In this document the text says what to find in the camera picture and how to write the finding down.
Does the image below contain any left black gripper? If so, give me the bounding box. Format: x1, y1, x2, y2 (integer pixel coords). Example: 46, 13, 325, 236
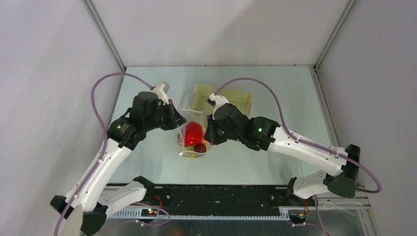
145, 99, 187, 131

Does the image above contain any red bell pepper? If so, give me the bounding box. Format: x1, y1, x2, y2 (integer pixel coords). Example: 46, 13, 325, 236
184, 121, 204, 147

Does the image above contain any clear zip top bag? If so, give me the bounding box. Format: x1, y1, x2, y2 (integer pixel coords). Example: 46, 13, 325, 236
178, 109, 211, 159

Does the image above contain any green leafy vegetable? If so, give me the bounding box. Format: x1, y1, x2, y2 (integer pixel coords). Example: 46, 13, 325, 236
184, 146, 194, 153

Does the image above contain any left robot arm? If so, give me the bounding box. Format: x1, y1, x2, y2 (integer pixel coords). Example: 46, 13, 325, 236
51, 91, 186, 236

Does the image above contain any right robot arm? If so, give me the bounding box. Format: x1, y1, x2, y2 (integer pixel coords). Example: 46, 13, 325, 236
204, 103, 360, 206

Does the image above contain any cream perforated plastic basket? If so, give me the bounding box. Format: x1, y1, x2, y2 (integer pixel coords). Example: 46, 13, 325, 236
188, 84, 252, 116

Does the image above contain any small circuit board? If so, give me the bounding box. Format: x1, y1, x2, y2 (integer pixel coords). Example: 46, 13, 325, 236
141, 208, 159, 217

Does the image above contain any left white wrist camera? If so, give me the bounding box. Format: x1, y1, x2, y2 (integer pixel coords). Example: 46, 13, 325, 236
151, 82, 170, 104

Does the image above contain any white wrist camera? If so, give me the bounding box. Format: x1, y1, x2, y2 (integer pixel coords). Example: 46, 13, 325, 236
151, 82, 170, 104
207, 93, 229, 119

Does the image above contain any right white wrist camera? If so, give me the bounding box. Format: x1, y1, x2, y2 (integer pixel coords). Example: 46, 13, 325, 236
207, 93, 229, 119

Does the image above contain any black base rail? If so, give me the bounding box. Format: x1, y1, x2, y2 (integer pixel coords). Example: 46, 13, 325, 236
143, 184, 313, 217

